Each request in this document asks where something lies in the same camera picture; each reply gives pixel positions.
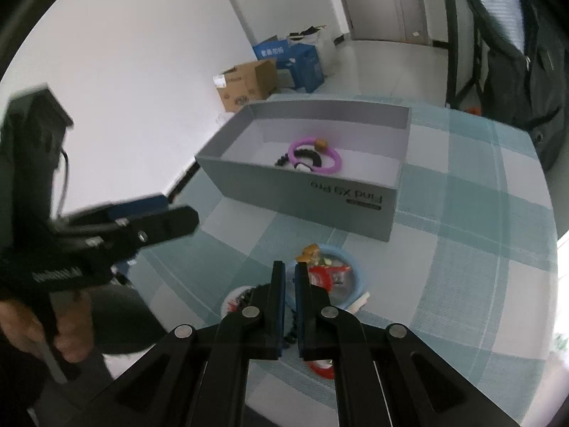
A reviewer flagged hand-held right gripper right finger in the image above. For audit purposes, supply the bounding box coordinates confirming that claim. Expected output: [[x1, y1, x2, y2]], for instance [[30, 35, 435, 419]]
[[294, 262, 521, 427]]

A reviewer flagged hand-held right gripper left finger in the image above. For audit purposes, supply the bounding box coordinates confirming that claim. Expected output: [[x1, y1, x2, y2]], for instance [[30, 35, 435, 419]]
[[67, 262, 286, 427]]

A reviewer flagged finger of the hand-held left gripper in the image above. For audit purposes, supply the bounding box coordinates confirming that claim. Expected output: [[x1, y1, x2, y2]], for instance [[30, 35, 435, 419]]
[[118, 206, 199, 250], [107, 193, 170, 223]]

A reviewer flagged black beaded string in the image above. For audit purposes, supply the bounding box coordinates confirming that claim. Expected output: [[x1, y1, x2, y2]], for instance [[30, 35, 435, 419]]
[[284, 307, 298, 348]]

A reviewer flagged grey cardboard box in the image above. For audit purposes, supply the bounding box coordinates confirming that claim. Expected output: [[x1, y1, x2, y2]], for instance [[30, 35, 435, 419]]
[[196, 100, 412, 243]]

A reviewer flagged person's left forearm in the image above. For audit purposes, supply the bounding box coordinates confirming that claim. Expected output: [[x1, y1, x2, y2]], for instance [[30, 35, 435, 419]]
[[0, 347, 58, 427]]

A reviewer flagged person's left hand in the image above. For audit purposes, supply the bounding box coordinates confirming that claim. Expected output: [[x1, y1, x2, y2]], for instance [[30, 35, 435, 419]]
[[0, 291, 96, 363]]

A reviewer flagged red and white charm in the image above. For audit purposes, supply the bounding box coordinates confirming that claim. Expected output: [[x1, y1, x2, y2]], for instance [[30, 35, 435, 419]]
[[309, 264, 352, 288]]

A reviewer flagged white dish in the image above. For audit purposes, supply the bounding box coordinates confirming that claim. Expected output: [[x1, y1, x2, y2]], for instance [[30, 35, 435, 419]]
[[221, 285, 272, 321]]

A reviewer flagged dark grey cloth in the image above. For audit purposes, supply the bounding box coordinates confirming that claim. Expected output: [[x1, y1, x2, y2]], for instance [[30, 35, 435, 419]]
[[91, 284, 157, 357]]

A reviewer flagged brown cardboard box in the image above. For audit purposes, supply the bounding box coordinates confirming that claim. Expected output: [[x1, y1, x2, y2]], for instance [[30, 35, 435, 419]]
[[213, 59, 279, 114]]

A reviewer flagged blue open cardboard box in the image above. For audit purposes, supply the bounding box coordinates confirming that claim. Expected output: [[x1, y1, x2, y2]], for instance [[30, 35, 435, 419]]
[[253, 36, 292, 70]]

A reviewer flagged blue printed cardboard box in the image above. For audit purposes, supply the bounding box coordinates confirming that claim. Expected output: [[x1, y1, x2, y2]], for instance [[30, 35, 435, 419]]
[[284, 44, 325, 92]]

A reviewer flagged white plastic bag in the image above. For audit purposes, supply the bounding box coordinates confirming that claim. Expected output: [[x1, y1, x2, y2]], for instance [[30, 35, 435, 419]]
[[307, 24, 339, 76]]

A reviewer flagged grey door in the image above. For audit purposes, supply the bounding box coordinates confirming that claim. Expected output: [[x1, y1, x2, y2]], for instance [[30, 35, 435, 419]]
[[331, 0, 432, 46]]

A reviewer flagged black metal pole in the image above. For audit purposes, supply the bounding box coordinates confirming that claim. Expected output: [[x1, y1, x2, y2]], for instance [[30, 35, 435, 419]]
[[440, 0, 461, 108]]

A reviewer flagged black backpack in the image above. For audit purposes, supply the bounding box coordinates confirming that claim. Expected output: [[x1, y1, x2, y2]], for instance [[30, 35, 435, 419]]
[[467, 0, 569, 172]]

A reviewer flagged striped shirt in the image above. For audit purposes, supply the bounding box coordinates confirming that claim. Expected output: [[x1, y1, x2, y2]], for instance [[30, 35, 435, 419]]
[[473, 0, 525, 49]]

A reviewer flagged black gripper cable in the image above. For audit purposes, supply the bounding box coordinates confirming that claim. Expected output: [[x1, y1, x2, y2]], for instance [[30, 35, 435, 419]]
[[54, 146, 70, 220]]

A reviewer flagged red ring bracelet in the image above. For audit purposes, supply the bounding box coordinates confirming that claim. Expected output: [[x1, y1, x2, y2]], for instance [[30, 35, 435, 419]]
[[307, 358, 337, 381]]

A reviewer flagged black beaded bracelet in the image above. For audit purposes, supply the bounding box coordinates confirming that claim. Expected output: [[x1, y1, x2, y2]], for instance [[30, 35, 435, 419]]
[[273, 148, 321, 170]]

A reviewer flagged purple ring bracelet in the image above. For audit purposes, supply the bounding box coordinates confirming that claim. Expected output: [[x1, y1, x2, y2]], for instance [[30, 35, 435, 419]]
[[288, 136, 343, 175]]

